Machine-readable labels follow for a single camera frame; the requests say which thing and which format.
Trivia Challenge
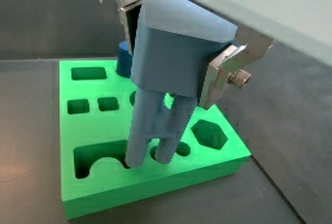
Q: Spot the light blue three-prong object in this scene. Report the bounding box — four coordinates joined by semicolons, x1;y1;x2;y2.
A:
126;0;236;168

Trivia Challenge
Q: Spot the dark blue cylinder block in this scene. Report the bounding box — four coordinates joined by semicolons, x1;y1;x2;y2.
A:
116;41;132;78

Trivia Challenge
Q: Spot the green shape-sorter base block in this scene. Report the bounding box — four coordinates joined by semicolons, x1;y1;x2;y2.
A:
60;60;250;219

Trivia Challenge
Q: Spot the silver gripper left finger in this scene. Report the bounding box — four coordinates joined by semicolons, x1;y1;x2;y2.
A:
115;0;143;53

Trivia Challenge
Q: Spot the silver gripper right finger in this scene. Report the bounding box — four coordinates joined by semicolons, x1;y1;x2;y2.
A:
198;24;273;110

